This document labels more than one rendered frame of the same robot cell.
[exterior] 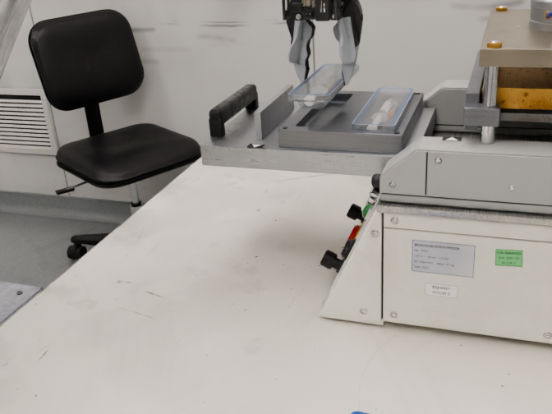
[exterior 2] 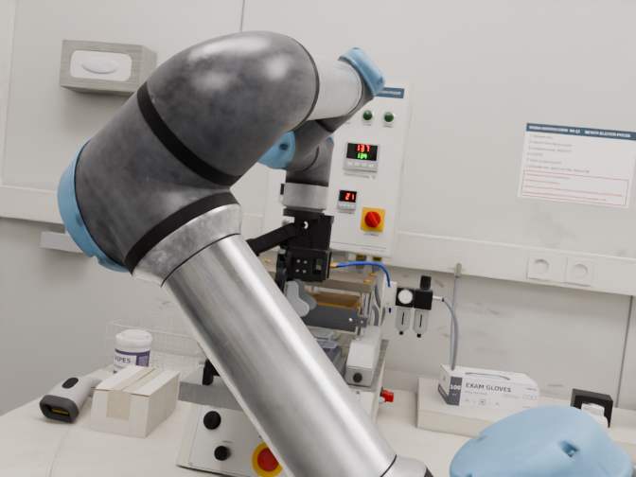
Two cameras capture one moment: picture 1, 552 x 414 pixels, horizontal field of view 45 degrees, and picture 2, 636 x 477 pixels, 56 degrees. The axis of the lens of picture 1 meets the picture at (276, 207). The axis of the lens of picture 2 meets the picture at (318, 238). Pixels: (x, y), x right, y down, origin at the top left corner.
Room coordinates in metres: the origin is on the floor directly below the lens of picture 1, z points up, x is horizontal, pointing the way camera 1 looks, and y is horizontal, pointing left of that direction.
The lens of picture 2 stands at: (1.07, 0.93, 1.25)
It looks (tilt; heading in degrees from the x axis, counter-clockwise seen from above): 3 degrees down; 259
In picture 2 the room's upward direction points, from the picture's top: 6 degrees clockwise
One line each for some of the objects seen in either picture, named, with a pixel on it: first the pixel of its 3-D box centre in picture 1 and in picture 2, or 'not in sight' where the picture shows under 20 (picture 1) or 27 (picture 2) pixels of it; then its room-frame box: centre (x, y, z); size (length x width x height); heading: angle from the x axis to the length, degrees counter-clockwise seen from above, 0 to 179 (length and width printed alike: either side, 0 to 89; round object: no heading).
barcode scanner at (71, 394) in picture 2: not in sight; (79, 391); (1.29, -0.44, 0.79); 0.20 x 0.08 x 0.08; 70
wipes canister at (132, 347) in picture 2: not in sight; (132, 362); (1.20, -0.57, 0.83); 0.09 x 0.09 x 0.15
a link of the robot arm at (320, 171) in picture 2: not in sight; (309, 151); (0.90, -0.07, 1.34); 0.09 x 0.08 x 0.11; 54
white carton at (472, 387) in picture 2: not in sight; (486, 388); (0.30, -0.50, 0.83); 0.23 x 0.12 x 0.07; 169
